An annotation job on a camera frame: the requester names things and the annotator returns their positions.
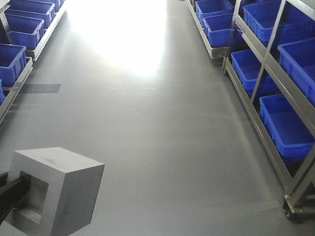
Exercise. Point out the blue bin upper right far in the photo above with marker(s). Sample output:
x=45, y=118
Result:
x=293, y=26

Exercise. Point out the blue bin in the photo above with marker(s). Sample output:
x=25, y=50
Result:
x=293, y=26
x=247, y=67
x=290, y=135
x=12, y=63
x=298, y=60
x=25, y=31

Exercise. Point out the blue bin lower right middle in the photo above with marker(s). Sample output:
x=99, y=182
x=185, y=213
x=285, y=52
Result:
x=247, y=67

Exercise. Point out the blue bin upper right near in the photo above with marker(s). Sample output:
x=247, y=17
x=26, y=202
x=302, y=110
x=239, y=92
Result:
x=298, y=60

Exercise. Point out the blue bin left near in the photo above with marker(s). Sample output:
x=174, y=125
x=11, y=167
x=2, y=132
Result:
x=12, y=63

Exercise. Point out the gray cube base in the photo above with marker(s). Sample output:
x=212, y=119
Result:
x=63, y=191

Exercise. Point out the blue bin far right aisle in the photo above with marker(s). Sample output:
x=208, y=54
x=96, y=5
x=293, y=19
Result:
x=218, y=29

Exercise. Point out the right steel shelf rack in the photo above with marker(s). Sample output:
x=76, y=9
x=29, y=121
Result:
x=267, y=49

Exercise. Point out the black gripper finger view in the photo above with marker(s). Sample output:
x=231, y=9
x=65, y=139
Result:
x=11, y=192

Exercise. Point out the blue bin lower right near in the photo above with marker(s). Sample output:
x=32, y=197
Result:
x=290, y=135

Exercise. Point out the left steel shelf rack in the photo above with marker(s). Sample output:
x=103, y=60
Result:
x=51, y=12

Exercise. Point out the blue bin left middle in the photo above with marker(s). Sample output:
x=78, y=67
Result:
x=25, y=31

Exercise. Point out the steel shelf rack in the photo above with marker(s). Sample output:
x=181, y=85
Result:
x=51, y=12
x=267, y=49

